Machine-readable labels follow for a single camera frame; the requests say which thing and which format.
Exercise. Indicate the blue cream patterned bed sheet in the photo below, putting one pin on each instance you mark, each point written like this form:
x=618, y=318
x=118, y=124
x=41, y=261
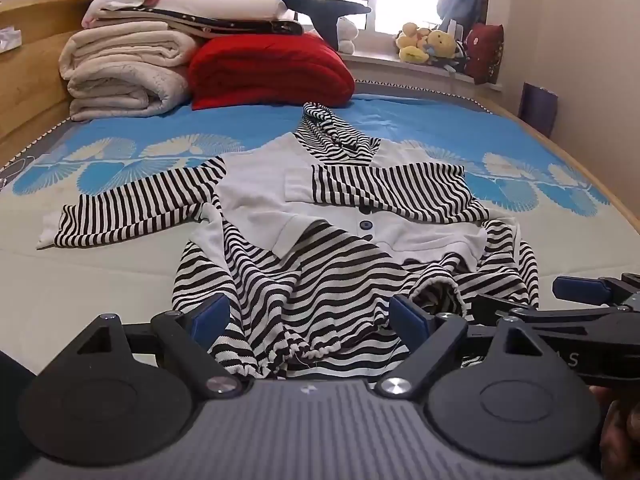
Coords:
x=125, y=270

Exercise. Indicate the tissue box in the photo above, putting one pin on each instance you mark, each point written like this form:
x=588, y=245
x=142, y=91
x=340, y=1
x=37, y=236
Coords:
x=10, y=40

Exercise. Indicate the yellow plush toy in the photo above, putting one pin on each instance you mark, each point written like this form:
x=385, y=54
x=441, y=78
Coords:
x=442, y=44
x=412, y=42

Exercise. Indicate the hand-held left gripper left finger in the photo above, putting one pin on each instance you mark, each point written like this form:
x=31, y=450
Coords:
x=212, y=317

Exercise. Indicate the person's right hand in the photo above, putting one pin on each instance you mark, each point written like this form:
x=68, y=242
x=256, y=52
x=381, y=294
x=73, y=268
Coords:
x=620, y=435

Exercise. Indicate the red folded blanket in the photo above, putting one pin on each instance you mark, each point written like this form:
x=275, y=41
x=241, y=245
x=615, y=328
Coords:
x=270, y=70

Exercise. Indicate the cream folded blanket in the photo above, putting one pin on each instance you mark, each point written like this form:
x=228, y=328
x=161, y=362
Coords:
x=125, y=45
x=125, y=95

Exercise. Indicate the dark red cushion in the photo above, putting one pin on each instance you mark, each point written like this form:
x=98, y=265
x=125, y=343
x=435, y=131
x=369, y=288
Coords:
x=486, y=52

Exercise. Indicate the black white striped hooded garment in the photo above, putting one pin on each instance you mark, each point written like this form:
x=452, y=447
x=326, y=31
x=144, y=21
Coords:
x=300, y=270

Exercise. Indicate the small white plush toy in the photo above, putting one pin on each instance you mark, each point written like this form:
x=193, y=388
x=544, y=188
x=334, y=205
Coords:
x=346, y=35

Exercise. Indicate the dark patterned cloth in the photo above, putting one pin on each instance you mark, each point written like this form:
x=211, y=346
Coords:
x=235, y=27

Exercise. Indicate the white folded quilt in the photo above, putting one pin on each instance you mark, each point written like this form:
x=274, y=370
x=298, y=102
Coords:
x=225, y=7

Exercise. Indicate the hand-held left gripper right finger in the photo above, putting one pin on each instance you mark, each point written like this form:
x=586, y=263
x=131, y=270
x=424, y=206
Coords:
x=407, y=322

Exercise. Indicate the purple paper bag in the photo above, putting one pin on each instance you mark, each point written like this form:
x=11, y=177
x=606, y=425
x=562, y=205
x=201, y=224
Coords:
x=537, y=107

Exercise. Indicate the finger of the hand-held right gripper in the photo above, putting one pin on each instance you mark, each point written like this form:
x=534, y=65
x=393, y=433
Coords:
x=565, y=321
x=580, y=287

